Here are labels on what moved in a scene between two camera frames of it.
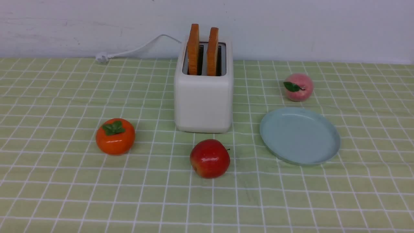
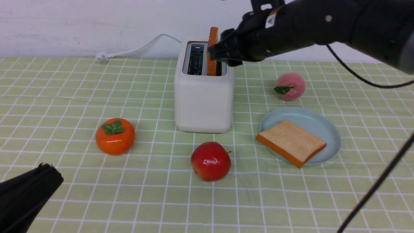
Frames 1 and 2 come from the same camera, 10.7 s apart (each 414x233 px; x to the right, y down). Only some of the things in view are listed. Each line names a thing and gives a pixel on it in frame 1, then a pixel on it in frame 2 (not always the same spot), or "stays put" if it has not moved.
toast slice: [212, 51] stays put
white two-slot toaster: [203, 104] stays put
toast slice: [193, 48] → [296, 144]
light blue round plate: [300, 136] stays put
